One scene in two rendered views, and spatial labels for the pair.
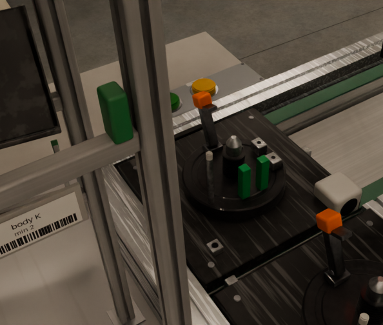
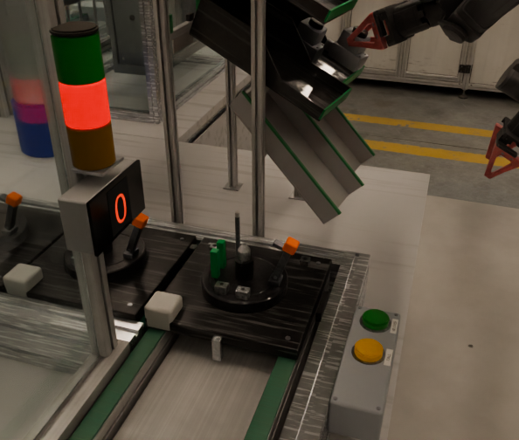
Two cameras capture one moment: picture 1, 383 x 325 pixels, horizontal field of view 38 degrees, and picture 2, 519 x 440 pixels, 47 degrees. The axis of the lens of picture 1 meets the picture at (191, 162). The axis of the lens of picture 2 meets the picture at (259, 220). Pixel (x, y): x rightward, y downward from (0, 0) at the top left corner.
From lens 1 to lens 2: 126 cm
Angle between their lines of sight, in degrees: 96
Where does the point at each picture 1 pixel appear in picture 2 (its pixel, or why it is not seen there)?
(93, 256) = not seen: hidden behind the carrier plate
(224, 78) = (369, 377)
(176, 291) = (168, 128)
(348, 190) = (154, 300)
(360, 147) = (185, 418)
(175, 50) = not seen: outside the picture
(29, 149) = (467, 307)
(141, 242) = (262, 241)
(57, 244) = not seen: hidden behind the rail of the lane
